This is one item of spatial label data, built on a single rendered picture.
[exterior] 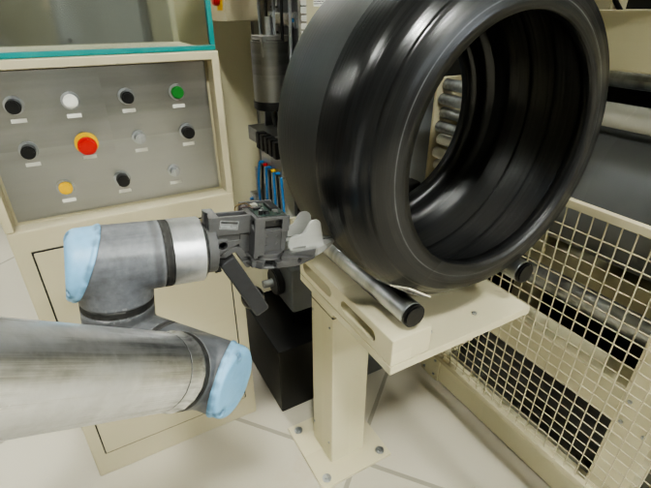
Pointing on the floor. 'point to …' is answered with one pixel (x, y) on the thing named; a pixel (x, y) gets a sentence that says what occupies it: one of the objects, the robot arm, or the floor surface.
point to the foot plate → (366, 455)
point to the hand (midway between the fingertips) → (325, 243)
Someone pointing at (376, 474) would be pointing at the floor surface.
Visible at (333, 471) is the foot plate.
